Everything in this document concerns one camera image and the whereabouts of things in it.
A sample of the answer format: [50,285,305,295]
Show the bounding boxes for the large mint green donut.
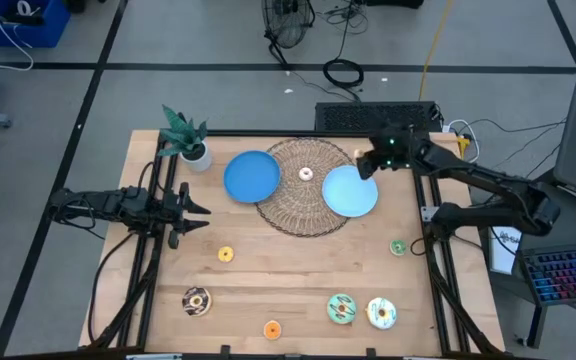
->
[326,293,358,325]

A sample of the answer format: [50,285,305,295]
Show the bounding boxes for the small orange donut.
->
[262,320,283,342]

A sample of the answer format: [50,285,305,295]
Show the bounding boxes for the round woven placemat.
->
[254,137,355,238]

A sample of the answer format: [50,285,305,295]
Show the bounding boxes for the dark blue plate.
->
[223,149,282,205]

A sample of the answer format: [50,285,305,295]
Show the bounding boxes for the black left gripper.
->
[160,181,213,250]

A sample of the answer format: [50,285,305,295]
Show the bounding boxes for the black aluminium table frame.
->
[87,128,507,360]

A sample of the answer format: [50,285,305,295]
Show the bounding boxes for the yellow cable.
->
[417,0,455,101]

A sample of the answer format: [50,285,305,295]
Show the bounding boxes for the white paper sheet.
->
[487,224,523,275]

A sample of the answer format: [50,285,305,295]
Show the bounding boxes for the green plant in white pot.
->
[156,103,214,174]

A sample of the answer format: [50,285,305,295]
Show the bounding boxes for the black desk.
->
[487,179,576,351]

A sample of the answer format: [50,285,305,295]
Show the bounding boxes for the light blue plate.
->
[321,164,380,219]

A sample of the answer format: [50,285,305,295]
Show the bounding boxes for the large white iced donut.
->
[365,296,398,331]

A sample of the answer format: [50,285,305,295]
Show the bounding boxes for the white cable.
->
[0,0,35,72]
[445,118,482,166]

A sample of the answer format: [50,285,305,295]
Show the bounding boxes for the coiled black cable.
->
[322,58,365,90]

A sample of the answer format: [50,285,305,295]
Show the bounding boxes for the blue plastic bin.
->
[0,0,72,50]

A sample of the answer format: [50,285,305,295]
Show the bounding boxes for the large chocolate donut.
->
[181,286,213,318]

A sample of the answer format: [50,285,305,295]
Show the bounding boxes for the black floor fan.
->
[260,0,317,69]

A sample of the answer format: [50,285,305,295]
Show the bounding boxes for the backlit black keyboard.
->
[520,242,576,307]

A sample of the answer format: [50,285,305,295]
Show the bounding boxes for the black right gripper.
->
[355,124,422,182]

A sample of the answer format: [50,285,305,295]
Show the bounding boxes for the tangled black floor cables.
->
[315,0,370,62]

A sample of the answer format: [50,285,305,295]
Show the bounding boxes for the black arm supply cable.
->
[87,232,138,346]

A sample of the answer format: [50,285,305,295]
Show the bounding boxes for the black computer case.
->
[314,101,443,135]

